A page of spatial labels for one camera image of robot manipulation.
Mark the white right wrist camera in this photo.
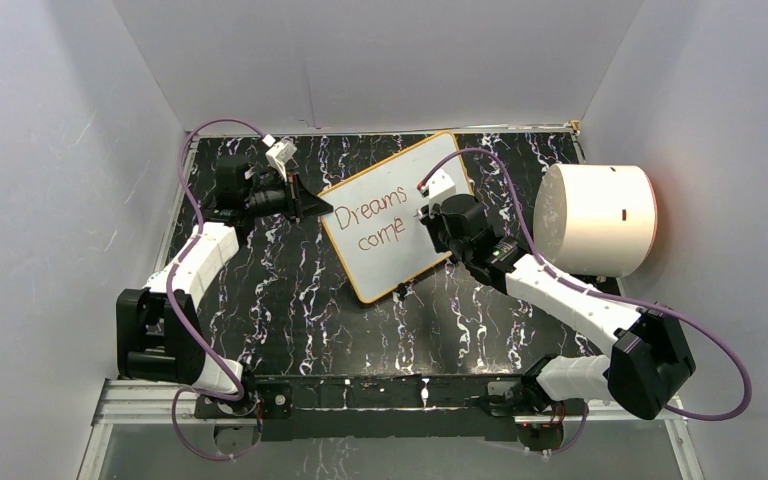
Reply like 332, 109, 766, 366
418, 169, 457, 207

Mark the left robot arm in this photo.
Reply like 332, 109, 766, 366
115, 155, 334, 416

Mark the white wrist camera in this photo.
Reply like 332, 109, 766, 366
261, 134, 297, 176
418, 169, 457, 207

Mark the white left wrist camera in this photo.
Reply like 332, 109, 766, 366
261, 134, 297, 176

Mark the aluminium base frame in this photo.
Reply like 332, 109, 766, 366
79, 380, 703, 479

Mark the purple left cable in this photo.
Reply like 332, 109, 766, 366
165, 119, 273, 463

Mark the yellow framed whiteboard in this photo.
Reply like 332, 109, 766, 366
319, 131, 459, 304

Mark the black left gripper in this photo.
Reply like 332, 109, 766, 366
246, 171, 334, 226

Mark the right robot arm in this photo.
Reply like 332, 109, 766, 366
419, 194, 696, 420

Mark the purple cable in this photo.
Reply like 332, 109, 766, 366
165, 119, 273, 463
418, 147, 754, 458

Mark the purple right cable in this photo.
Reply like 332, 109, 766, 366
418, 147, 754, 458

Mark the white cylindrical container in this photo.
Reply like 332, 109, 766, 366
532, 164, 658, 278

